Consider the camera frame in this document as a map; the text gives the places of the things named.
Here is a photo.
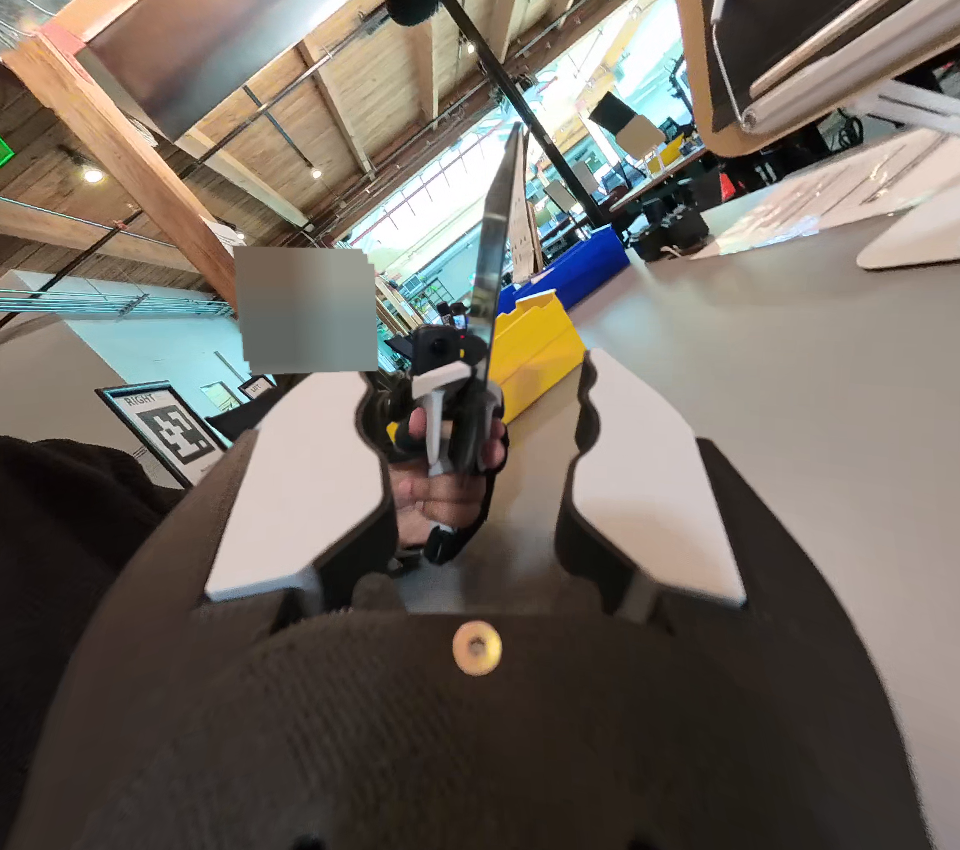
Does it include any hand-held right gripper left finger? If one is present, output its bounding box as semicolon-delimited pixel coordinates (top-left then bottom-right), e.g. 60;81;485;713
204;370;400;617

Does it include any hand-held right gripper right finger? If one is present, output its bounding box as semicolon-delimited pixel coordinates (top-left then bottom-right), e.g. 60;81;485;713
555;348;748;625

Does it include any yellow plastic bin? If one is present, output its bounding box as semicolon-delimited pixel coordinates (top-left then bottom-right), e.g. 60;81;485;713
491;290;588;410

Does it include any black divider plate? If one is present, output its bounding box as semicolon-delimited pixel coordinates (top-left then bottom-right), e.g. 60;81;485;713
466;121;528;480

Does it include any blue plastic bin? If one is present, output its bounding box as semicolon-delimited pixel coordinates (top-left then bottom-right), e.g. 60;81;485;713
496;224;633;315

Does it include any person's left hand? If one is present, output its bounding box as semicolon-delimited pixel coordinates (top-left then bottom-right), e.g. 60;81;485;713
391;409;511;550

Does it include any black charger case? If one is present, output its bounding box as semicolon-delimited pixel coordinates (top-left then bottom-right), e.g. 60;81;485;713
628;213;669;262
663;205;710;250

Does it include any person's dark sweater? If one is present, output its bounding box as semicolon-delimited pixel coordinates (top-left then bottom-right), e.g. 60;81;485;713
0;436;198;829

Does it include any printed paper sheet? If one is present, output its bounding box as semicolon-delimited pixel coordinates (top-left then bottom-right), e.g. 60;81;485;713
686;138;935;260

